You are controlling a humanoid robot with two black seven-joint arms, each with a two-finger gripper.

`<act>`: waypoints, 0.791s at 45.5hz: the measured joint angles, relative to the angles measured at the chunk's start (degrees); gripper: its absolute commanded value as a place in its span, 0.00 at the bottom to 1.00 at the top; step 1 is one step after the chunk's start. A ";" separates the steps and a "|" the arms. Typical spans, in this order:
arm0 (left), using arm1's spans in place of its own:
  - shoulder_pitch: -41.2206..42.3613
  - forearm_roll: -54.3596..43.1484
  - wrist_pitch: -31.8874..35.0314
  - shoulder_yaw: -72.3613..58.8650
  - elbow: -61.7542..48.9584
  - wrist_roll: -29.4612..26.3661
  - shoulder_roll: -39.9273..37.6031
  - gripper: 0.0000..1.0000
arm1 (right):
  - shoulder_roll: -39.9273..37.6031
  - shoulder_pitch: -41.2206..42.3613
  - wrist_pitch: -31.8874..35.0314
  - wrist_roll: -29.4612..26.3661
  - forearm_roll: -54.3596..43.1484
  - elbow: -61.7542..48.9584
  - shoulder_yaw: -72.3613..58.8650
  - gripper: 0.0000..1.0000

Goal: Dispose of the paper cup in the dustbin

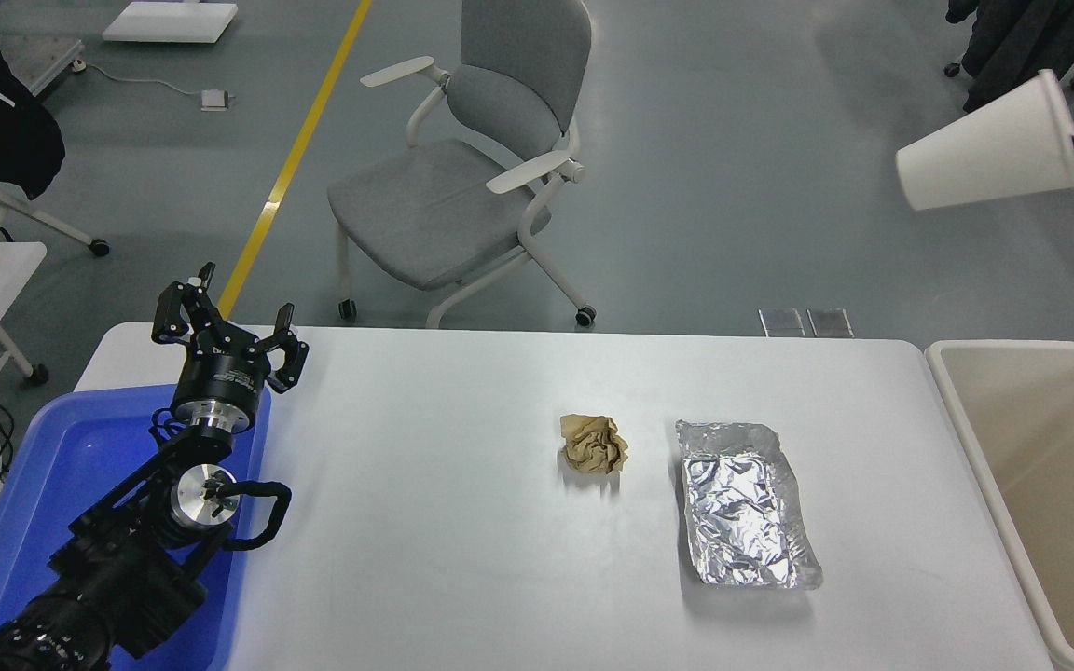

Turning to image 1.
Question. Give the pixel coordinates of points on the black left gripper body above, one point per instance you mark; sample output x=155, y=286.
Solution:
x=220, y=377

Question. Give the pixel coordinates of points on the white paper cup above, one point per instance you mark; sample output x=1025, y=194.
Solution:
x=989, y=149

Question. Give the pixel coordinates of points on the crumpled tan paper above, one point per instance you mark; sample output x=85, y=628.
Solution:
x=593, y=445

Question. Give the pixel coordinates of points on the dark hanging coats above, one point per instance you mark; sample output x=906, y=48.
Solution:
x=1012, y=37

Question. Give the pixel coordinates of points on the blue plastic tray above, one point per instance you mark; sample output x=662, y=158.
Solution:
x=43, y=466

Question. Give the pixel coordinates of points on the white-framed chair with jacket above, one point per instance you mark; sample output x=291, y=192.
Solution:
x=10, y=210

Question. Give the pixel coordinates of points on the small white floor box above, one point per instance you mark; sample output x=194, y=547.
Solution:
x=213, y=99

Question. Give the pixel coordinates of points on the grey office chair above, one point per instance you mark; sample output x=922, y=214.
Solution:
x=444, y=200

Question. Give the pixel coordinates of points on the black jacket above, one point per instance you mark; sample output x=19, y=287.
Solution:
x=10, y=130

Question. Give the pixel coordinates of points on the large pale bin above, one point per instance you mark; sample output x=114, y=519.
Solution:
x=1059, y=466

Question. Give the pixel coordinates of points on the white flat board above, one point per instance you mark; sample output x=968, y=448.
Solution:
x=169, y=20

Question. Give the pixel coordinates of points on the grey metal platform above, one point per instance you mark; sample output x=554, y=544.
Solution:
x=38, y=61

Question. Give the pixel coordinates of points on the metal floor plate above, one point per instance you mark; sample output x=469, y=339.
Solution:
x=782, y=322
x=830, y=322

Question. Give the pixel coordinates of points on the silver foil tray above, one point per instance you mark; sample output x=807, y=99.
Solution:
x=742, y=508

